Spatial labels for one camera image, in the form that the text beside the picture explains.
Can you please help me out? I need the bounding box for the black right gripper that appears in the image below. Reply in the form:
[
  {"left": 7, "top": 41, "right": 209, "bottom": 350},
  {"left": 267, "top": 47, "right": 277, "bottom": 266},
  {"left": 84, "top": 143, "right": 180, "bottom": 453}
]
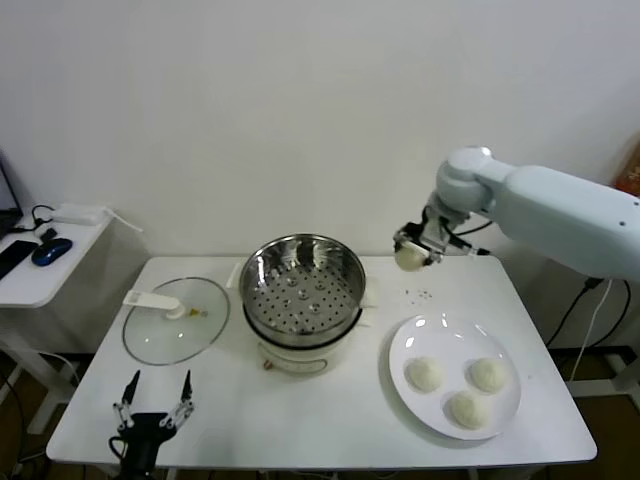
[{"left": 393, "top": 214, "right": 451, "bottom": 267}]

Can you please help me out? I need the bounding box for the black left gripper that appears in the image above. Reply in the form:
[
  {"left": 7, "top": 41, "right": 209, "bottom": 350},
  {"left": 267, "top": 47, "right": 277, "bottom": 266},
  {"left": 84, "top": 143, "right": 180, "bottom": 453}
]
[{"left": 111, "top": 369, "right": 196, "bottom": 454}]

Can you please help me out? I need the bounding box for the white steamed baozi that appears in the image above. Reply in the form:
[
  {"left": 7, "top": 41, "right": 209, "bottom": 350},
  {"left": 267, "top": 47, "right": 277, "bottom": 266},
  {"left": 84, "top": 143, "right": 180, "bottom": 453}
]
[
  {"left": 394, "top": 244, "right": 429, "bottom": 274},
  {"left": 447, "top": 391, "right": 494, "bottom": 430},
  {"left": 467, "top": 357, "right": 508, "bottom": 395},
  {"left": 403, "top": 356, "right": 445, "bottom": 394}
]

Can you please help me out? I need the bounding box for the stainless steel steamer basket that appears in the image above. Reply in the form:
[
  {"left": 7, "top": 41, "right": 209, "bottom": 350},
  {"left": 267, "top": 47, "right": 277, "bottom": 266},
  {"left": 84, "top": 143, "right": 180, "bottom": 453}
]
[{"left": 227, "top": 233, "right": 384, "bottom": 347}]

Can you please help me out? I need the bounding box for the white round plate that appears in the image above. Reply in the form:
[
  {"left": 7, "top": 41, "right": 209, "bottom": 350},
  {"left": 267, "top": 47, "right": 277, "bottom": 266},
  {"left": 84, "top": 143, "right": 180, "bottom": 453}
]
[{"left": 388, "top": 313, "right": 523, "bottom": 441}]

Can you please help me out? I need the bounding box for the white electric cooker pot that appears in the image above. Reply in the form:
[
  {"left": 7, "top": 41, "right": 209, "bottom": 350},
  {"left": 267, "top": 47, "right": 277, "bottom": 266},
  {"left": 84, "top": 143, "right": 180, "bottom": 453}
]
[{"left": 243, "top": 304, "right": 377, "bottom": 376}]

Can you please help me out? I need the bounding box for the white side table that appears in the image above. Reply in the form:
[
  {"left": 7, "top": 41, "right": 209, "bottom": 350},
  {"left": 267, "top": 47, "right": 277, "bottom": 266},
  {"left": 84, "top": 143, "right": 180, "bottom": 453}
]
[{"left": 0, "top": 212, "right": 151, "bottom": 436}]

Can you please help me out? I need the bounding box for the blue computer mouse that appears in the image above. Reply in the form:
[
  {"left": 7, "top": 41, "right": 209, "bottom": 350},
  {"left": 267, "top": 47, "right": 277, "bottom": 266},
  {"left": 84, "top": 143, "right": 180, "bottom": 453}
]
[{"left": 30, "top": 238, "right": 74, "bottom": 268}]

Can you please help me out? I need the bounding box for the black smartphone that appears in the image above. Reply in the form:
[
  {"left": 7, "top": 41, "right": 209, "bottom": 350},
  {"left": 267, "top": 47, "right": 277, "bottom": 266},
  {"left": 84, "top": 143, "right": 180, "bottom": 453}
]
[{"left": 0, "top": 239, "right": 40, "bottom": 281}]

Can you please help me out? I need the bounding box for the white power adapter box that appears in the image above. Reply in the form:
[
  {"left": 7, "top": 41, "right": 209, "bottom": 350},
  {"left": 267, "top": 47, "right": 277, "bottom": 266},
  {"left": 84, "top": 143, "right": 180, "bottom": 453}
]
[{"left": 52, "top": 202, "right": 109, "bottom": 227}]

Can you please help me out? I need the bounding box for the black laptop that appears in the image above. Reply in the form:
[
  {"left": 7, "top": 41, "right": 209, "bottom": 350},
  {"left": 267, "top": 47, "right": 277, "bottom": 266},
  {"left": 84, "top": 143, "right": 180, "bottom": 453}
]
[{"left": 0, "top": 149, "right": 25, "bottom": 241}]

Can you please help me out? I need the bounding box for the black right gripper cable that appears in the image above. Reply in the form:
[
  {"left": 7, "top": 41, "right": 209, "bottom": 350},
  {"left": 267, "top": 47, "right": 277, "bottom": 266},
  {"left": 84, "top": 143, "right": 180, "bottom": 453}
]
[{"left": 447, "top": 217, "right": 494, "bottom": 256}]

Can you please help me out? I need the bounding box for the white cable under side table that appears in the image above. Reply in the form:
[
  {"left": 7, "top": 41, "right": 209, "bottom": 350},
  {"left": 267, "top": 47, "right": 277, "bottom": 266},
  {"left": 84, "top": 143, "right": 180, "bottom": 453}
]
[{"left": 37, "top": 349, "right": 84, "bottom": 386}]

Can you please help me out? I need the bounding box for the glass lid white handle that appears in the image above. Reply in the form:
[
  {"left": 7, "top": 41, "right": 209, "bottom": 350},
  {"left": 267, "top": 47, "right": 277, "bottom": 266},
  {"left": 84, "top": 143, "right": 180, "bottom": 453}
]
[{"left": 123, "top": 276, "right": 232, "bottom": 367}]

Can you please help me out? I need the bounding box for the black power cable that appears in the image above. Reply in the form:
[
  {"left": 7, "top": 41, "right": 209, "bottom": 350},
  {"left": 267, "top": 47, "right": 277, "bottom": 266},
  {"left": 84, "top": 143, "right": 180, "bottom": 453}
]
[{"left": 544, "top": 277, "right": 632, "bottom": 349}]

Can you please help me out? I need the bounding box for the white hanging cable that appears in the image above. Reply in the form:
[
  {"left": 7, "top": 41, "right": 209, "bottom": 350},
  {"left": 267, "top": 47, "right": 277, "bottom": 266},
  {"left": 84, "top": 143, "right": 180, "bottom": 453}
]
[{"left": 569, "top": 278, "right": 614, "bottom": 384}]

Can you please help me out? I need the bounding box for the black looped cable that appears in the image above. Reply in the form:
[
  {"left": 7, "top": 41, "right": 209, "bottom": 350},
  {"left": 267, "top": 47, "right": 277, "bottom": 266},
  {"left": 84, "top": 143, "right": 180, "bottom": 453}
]
[{"left": 12, "top": 203, "right": 56, "bottom": 234}]

